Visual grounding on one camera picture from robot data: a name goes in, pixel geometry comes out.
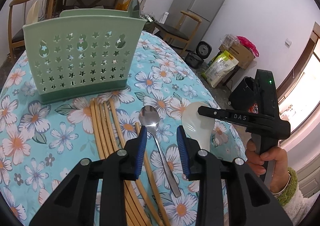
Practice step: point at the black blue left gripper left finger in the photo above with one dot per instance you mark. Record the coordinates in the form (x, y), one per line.
(73, 200)

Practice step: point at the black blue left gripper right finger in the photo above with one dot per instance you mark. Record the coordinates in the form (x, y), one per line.
(250, 202)

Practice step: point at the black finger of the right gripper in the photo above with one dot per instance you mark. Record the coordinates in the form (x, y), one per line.
(219, 114)

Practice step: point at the cream rice paddle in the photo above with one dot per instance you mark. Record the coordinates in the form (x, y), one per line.
(196, 126)

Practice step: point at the metal spoon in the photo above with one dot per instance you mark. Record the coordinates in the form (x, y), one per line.
(149, 117)

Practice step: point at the bamboo chopstick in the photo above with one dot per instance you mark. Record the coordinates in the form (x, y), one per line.
(138, 207)
(152, 183)
(101, 130)
(114, 147)
(96, 132)

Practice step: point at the person's right hand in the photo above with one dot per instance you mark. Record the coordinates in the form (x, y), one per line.
(255, 161)

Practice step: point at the red snack package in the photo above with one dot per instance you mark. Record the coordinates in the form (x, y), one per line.
(253, 108)

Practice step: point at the black trash bin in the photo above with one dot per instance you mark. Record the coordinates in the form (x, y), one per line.
(242, 97)

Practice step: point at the yellow green rice bag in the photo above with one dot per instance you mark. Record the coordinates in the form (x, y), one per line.
(223, 64)

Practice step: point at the black rice cooker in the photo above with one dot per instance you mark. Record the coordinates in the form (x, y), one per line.
(196, 58)

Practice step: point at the floral turquoise tablecloth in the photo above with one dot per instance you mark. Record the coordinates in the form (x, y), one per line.
(41, 144)

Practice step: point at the cardboard box with items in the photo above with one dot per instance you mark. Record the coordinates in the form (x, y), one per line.
(231, 44)

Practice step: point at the pink plastic bag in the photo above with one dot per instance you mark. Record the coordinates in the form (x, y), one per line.
(248, 45)

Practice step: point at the grey refrigerator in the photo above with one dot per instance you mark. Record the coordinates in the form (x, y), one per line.
(200, 8)

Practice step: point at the green plastic utensil holder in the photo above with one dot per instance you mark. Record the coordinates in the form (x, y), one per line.
(83, 51)

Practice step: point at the wooden chair black seat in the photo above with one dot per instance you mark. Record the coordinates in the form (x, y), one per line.
(29, 18)

